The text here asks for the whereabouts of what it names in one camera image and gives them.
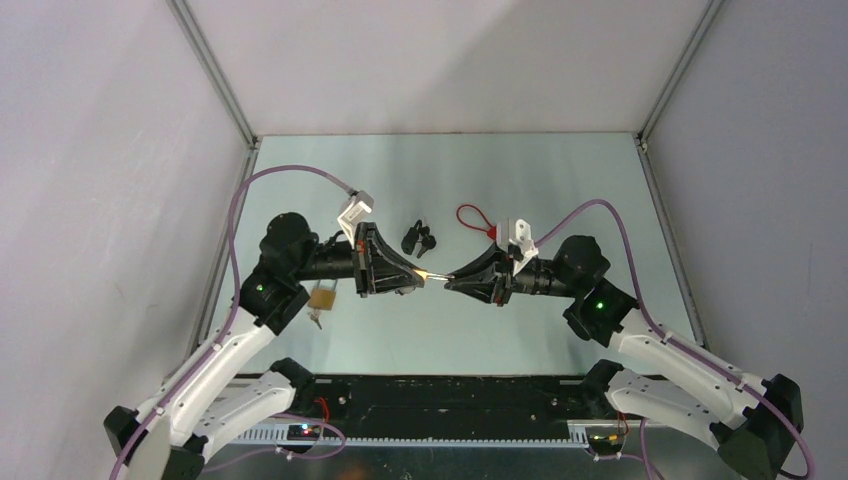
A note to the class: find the black-headed keys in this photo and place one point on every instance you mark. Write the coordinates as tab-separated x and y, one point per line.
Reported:
427	241

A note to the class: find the aluminium frame post right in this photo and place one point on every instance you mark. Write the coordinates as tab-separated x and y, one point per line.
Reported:
692	45

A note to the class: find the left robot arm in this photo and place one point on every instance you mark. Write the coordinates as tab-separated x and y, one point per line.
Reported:
180	428

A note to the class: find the large brass padlock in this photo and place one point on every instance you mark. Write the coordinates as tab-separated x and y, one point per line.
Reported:
323	295

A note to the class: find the aluminium frame post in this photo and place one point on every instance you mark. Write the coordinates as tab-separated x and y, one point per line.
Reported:
692	45
197	40

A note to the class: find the large padlock keys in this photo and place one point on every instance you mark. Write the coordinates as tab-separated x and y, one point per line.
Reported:
315	317

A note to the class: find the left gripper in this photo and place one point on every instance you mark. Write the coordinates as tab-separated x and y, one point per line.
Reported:
369	264

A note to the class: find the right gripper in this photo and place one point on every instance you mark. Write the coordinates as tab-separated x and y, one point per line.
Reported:
491	289

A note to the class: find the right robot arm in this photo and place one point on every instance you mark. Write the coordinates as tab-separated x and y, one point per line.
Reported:
749	421

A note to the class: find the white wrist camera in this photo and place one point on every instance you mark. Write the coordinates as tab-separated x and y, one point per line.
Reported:
514	238
358	205

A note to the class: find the red cable lock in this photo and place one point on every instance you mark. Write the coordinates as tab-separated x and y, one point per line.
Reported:
473	218

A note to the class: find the aluminium frame post left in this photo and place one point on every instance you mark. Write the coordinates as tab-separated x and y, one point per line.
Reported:
197	40

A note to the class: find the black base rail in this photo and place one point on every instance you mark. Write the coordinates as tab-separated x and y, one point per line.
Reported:
465	409

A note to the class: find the black Kaijing padlock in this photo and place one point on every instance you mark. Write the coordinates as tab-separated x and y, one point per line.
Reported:
411	238

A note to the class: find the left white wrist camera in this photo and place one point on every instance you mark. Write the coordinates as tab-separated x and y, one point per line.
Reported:
358	205

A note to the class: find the small brass padlock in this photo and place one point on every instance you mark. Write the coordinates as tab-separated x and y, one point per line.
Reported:
430	275

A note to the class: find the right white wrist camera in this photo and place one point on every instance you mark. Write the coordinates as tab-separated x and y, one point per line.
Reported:
514	238

